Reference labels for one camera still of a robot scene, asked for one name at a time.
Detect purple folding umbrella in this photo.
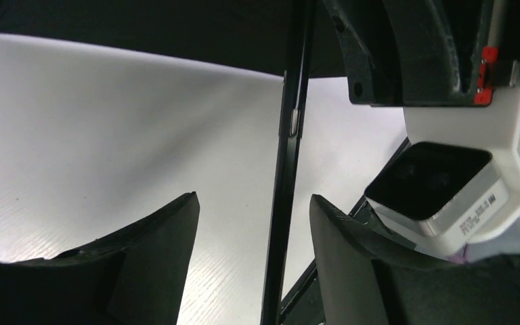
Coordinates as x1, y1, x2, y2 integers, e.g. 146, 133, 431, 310
0, 1, 343, 324

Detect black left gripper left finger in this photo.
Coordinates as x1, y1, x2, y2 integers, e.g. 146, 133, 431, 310
0, 192, 200, 324

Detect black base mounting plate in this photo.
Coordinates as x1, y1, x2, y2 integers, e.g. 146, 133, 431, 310
279, 195, 415, 324

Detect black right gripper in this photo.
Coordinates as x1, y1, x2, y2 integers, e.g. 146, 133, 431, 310
324, 1, 520, 107

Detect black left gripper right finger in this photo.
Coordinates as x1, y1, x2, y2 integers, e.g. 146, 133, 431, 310
309, 194, 520, 325

